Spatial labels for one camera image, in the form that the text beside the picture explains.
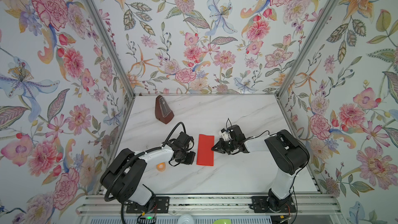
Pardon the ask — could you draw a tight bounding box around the brown wooden metronome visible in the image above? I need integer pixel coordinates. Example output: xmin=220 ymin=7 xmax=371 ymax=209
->
xmin=154 ymin=95 xmax=174 ymax=124

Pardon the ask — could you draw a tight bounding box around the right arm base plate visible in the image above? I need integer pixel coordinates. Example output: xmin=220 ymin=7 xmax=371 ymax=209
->
xmin=249 ymin=196 xmax=296 ymax=213

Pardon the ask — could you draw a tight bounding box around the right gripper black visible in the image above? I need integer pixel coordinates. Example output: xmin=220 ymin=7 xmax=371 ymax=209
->
xmin=211 ymin=138 xmax=237 ymax=155

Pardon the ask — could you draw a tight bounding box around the green object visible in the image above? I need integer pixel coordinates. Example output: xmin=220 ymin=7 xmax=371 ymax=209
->
xmin=212 ymin=219 xmax=232 ymax=224

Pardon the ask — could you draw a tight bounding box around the red square paper sheet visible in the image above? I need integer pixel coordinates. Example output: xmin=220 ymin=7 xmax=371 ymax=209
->
xmin=197 ymin=134 xmax=215 ymax=167

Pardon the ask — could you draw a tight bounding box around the aluminium front rail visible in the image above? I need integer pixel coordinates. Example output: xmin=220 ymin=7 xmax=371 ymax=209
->
xmin=76 ymin=194 xmax=341 ymax=217

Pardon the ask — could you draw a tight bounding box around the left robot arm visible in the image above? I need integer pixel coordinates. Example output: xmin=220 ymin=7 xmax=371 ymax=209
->
xmin=100 ymin=132 xmax=195 ymax=206

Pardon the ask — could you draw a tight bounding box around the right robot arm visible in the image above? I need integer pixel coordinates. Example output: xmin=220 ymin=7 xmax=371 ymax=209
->
xmin=211 ymin=125 xmax=310 ymax=200

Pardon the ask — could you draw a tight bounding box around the black corrugated cable left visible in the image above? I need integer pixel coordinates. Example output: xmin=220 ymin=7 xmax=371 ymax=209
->
xmin=104 ymin=121 xmax=187 ymax=224

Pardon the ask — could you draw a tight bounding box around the white round object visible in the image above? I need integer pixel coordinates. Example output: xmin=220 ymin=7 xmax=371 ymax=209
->
xmin=177 ymin=214 xmax=195 ymax=224

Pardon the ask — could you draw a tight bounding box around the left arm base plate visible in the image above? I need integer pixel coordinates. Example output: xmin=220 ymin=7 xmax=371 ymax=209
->
xmin=125 ymin=196 xmax=170 ymax=214

